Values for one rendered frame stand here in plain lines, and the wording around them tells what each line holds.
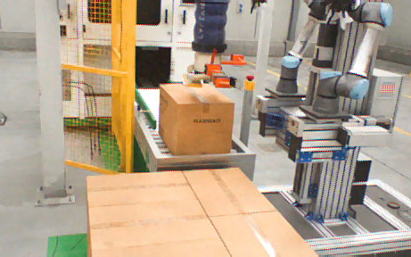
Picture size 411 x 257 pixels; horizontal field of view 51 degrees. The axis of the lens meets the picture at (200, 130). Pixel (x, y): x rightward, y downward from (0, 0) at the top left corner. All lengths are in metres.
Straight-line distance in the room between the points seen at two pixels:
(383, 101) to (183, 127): 1.29
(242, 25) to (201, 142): 9.53
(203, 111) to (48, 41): 1.22
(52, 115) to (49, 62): 0.39
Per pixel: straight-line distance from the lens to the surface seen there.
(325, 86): 2.52
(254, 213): 2.34
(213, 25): 2.73
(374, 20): 2.54
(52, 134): 3.43
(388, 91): 2.93
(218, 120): 2.90
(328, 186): 2.99
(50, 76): 3.31
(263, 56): 5.95
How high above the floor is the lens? 1.65
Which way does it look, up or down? 18 degrees down
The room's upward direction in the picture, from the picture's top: 4 degrees clockwise
